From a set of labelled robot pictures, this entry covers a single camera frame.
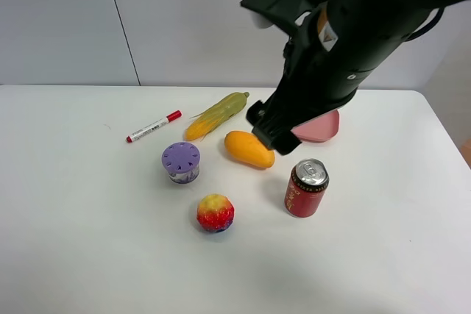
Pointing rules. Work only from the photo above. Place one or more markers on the pink plastic tray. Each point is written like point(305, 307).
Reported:
point(319, 130)

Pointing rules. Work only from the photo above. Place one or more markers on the purple air freshener jar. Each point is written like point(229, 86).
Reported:
point(181, 161)

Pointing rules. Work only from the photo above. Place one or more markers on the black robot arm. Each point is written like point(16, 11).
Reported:
point(333, 46)

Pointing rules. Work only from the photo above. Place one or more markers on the yellow mango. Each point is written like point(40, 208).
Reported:
point(246, 148)

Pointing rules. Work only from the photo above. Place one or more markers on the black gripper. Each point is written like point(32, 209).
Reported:
point(309, 87)

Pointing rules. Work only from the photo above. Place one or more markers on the rainbow spiky ball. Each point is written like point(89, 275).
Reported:
point(215, 213)

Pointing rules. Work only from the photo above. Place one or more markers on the red soda can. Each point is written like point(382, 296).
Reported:
point(308, 182)

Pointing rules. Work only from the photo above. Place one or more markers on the yellow corn cob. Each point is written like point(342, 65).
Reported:
point(216, 115)

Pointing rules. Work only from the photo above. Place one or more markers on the red white marker pen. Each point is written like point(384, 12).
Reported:
point(153, 126)

